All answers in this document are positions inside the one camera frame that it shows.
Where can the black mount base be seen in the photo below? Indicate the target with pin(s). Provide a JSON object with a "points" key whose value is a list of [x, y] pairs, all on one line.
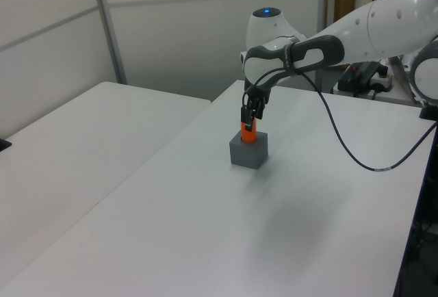
{"points": [[3, 144]]}

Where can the white power strip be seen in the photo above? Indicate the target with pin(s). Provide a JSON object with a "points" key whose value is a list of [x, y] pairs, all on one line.
{"points": [[383, 79]]}

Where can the orange cylinder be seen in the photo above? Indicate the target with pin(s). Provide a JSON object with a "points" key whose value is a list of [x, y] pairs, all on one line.
{"points": [[248, 138]]}

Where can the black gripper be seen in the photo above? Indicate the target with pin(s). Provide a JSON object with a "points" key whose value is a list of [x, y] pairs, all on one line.
{"points": [[258, 94]]}

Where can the black power supply box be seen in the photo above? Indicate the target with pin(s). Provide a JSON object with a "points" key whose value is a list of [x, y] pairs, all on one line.
{"points": [[356, 79]]}

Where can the black table clamp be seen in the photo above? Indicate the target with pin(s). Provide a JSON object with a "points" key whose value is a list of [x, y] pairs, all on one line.
{"points": [[429, 112]]}

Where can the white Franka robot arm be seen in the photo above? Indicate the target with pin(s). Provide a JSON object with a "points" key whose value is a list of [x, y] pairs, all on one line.
{"points": [[393, 20]]}

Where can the grey block with round hole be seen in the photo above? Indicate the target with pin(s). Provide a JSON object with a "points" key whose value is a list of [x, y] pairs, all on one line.
{"points": [[248, 156]]}

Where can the wooden cabinet panel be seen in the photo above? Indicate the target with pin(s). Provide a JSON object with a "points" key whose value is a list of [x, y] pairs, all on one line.
{"points": [[344, 2]]}

